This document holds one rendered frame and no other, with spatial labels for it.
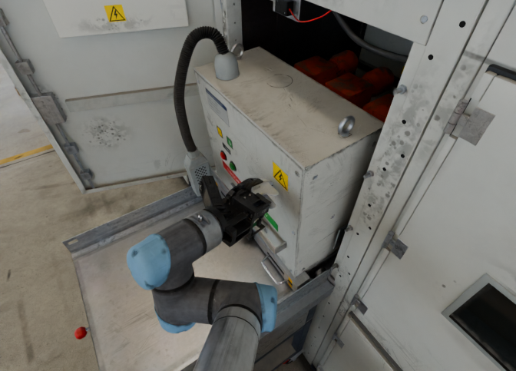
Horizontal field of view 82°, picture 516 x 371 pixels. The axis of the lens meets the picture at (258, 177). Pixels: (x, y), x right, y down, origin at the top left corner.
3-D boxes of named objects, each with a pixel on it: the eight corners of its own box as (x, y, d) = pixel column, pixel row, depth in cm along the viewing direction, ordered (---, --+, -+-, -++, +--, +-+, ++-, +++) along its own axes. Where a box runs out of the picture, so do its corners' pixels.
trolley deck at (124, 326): (124, 444, 73) (116, 442, 69) (76, 253, 110) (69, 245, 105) (331, 294, 99) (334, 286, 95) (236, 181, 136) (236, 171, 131)
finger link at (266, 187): (288, 193, 70) (263, 210, 64) (269, 181, 73) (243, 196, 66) (291, 183, 68) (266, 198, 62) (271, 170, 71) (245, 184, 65)
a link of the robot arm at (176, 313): (210, 342, 52) (204, 295, 47) (150, 334, 54) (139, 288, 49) (223, 306, 59) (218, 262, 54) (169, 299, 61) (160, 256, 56)
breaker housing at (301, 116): (295, 280, 90) (305, 168, 55) (218, 181, 120) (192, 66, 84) (408, 203, 107) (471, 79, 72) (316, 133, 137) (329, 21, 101)
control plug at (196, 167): (197, 197, 109) (186, 163, 96) (192, 189, 112) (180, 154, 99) (216, 187, 112) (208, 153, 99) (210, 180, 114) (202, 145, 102)
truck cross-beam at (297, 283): (296, 295, 92) (297, 286, 87) (215, 187, 124) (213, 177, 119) (309, 286, 94) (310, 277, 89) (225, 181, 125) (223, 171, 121)
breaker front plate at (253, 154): (291, 281, 90) (299, 171, 55) (216, 183, 119) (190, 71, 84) (295, 279, 91) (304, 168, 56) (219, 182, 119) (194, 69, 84)
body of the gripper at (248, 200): (266, 226, 65) (227, 255, 56) (238, 207, 69) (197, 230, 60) (273, 199, 61) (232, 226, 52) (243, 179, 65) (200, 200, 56)
